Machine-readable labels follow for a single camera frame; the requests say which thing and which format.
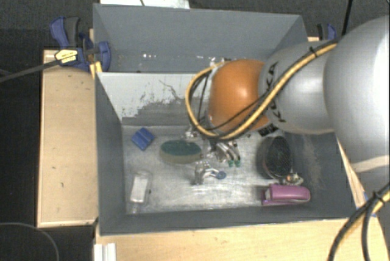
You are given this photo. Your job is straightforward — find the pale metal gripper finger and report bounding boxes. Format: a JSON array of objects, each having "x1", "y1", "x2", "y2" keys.
[
  {"x1": 203, "y1": 161, "x2": 219, "y2": 179},
  {"x1": 194, "y1": 162, "x2": 205, "y2": 186}
]

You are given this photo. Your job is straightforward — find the green oval sponge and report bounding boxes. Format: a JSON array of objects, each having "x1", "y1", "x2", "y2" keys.
[{"x1": 158, "y1": 139, "x2": 203, "y2": 166}]

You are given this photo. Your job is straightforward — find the black round mesh speaker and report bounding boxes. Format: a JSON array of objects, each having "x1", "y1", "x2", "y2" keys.
[{"x1": 256, "y1": 135, "x2": 294, "y2": 180}]

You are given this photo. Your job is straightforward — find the blue ridged block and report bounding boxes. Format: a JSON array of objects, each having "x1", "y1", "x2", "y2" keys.
[{"x1": 131, "y1": 127, "x2": 156, "y2": 151}]

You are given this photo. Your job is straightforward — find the small multicoloured toy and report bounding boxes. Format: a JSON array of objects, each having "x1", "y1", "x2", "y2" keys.
[{"x1": 281, "y1": 173, "x2": 304, "y2": 187}]

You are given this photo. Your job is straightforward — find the purple stapler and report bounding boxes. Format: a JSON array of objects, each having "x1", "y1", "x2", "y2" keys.
[{"x1": 261, "y1": 183, "x2": 311, "y2": 206}]

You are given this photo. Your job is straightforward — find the grey metal bin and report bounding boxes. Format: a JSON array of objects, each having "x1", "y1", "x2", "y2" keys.
[{"x1": 92, "y1": 2, "x2": 358, "y2": 235}]

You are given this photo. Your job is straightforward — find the pale wood board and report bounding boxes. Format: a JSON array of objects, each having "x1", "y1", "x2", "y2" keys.
[{"x1": 36, "y1": 48, "x2": 99, "y2": 228}]

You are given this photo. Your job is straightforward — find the black cylinder on white bracket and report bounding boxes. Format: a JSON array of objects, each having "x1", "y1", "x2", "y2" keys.
[{"x1": 258, "y1": 124, "x2": 279, "y2": 138}]

